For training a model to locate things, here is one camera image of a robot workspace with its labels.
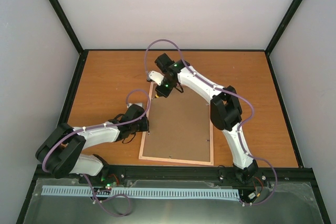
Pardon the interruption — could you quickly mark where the pink wooden picture frame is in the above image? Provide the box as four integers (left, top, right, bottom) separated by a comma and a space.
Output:
138, 82, 215, 167

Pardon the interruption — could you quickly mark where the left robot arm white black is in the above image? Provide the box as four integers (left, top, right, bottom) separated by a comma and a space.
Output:
35, 104, 149, 184

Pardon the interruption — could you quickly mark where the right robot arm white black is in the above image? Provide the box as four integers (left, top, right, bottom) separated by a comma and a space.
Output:
148, 54, 258, 184

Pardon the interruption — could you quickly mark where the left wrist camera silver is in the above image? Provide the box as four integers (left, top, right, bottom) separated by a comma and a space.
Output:
127, 102, 143, 108

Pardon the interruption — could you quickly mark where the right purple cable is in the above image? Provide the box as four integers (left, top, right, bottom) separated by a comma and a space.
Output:
144, 39, 278, 206

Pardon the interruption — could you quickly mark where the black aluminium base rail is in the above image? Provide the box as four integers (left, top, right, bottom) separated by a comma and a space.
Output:
34, 163, 316, 185

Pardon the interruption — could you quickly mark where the light blue slotted cable duct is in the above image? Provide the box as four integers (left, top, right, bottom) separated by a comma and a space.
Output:
40, 185, 239, 201

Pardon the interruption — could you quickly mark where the left black corner post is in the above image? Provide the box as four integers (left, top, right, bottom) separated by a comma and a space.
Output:
33, 0, 85, 51

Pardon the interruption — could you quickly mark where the black corner post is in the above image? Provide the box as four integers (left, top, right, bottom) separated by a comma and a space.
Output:
265, 0, 303, 57
33, 0, 85, 51

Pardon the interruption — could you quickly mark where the right black corner post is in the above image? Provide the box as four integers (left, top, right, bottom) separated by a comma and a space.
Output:
265, 0, 303, 57

